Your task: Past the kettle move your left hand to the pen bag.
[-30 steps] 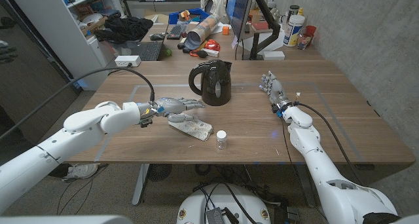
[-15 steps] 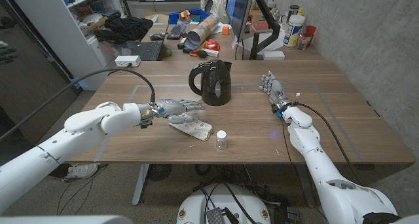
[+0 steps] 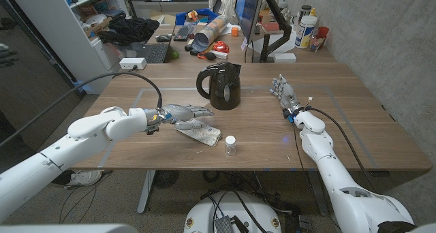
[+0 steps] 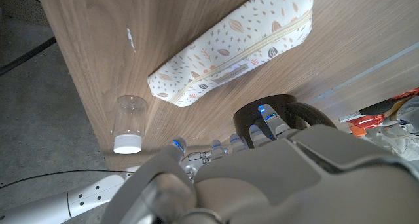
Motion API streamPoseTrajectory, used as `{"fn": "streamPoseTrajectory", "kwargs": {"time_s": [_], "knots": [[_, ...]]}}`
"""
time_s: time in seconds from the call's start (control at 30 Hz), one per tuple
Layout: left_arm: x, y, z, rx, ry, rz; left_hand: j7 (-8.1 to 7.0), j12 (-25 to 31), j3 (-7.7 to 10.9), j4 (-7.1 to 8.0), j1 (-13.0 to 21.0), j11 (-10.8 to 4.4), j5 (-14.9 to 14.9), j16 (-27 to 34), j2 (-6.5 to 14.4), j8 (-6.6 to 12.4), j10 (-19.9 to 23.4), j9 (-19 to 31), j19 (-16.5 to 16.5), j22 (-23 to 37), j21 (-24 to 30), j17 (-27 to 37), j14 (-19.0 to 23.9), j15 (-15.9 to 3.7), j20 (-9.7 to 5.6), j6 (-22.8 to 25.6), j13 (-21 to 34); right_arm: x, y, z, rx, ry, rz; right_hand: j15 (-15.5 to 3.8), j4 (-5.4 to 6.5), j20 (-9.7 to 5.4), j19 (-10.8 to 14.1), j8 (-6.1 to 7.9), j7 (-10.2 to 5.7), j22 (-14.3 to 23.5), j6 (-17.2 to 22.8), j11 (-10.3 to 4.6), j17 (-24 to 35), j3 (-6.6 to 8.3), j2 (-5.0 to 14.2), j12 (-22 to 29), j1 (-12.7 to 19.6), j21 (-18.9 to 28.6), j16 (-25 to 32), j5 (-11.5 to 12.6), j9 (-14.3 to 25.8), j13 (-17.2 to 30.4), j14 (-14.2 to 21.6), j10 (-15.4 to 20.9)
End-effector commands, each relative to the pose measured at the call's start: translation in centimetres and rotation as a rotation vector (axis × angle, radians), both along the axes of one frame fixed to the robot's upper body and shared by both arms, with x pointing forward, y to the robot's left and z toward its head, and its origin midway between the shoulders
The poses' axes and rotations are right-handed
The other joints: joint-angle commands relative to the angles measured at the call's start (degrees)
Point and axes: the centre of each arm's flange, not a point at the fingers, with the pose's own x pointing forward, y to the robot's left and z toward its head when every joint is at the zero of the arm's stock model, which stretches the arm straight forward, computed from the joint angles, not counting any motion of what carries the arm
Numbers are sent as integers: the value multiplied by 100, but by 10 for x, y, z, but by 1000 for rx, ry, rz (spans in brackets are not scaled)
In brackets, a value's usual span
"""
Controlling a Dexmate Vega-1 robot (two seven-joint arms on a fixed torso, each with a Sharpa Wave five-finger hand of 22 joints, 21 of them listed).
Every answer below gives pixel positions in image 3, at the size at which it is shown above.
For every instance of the dark laptop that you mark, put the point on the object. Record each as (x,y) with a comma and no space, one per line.
(156,53)

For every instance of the red book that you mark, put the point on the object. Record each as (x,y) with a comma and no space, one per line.
(270,27)

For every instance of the white cloth bag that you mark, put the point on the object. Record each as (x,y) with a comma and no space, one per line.
(223,1)

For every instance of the black computer mouse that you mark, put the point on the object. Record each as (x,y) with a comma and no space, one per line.
(163,38)

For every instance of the white patterned pen bag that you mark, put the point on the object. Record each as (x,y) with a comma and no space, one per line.
(206,136)

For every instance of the clear bottle white cap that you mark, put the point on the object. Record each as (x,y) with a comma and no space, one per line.
(230,145)

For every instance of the white sneaker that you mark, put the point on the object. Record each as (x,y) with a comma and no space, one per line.
(85,178)

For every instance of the computer monitor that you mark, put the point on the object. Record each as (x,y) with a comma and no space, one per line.
(248,8)

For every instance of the round black floor fan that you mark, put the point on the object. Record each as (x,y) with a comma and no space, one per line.
(166,178)

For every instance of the black keyboard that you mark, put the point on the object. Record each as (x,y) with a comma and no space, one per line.
(183,32)

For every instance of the white flat box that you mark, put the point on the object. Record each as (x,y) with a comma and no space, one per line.
(284,57)

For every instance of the clear jar with items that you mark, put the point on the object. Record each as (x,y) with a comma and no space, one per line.
(315,43)

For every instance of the dark lidded bottle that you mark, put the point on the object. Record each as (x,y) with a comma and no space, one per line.
(305,12)

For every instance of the white power strip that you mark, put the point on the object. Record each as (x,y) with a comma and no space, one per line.
(133,63)

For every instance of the black electric kettle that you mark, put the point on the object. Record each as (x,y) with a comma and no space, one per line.
(225,90)

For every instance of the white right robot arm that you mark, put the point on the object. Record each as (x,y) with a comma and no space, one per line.
(337,178)

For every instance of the green ball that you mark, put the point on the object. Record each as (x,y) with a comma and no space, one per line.
(175,54)

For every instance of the red cup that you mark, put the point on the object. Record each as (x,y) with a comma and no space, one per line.
(323,31)

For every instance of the black jacket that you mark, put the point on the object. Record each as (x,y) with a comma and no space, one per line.
(131,30)

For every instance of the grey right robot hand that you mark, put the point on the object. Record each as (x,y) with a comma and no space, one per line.
(287,95)

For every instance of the grey table leg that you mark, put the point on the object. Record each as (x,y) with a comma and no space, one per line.
(316,188)
(145,192)

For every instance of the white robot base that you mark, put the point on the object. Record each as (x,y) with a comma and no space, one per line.
(204,212)

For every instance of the person's dark trouser leg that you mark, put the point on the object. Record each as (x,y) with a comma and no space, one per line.
(62,178)

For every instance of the blue plastic bin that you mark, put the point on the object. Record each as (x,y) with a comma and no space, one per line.
(184,17)

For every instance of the white shelf unit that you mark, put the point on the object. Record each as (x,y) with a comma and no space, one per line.
(64,35)

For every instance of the orange cube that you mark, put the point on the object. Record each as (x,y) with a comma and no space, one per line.
(235,31)

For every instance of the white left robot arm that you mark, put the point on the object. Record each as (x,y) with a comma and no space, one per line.
(68,151)

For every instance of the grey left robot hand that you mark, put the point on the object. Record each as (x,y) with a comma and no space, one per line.
(177,113)

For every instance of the white wipes canister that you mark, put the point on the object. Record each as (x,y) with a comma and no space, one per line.
(305,32)

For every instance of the cardboard box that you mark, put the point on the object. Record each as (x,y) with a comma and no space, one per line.
(98,27)

